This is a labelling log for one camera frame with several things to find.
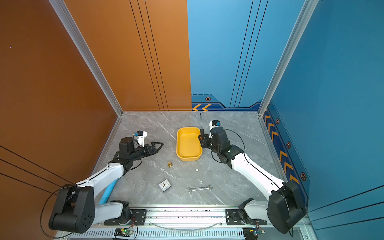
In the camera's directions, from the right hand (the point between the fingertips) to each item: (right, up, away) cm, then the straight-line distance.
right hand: (199, 137), depth 81 cm
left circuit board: (-36, -45, -11) cm, 58 cm away
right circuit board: (+24, -44, -11) cm, 52 cm away
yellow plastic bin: (-7, -8, +19) cm, 22 cm away
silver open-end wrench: (-4, -29, 0) cm, 29 cm away
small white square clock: (-19, -27, 0) cm, 33 cm away
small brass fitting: (-18, -17, +9) cm, 26 cm away
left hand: (-23, -5, +5) cm, 24 cm away
